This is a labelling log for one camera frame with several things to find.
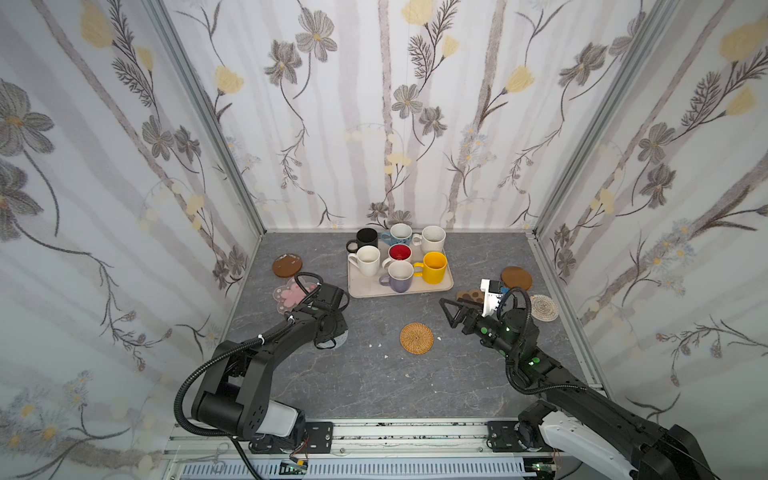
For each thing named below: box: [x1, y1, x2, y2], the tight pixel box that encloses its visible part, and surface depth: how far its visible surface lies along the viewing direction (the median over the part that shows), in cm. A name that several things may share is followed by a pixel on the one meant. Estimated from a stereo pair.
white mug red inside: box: [382, 243, 413, 269], surface depth 107 cm
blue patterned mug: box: [381, 222, 413, 246], surface depth 110 cm
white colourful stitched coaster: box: [530, 294, 559, 322], surface depth 100 cm
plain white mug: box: [348, 245, 381, 277], surface depth 104 cm
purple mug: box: [379, 260, 415, 293], surface depth 103 cm
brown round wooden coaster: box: [500, 266, 533, 291], surface depth 109 cm
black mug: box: [346, 228, 379, 253], surface depth 109 cm
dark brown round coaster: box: [272, 253, 303, 278], surface depth 113 cm
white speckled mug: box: [412, 225, 447, 255], surface depth 110 cm
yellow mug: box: [413, 251, 448, 285], surface depth 104 cm
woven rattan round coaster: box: [400, 322, 434, 355], surface depth 93 cm
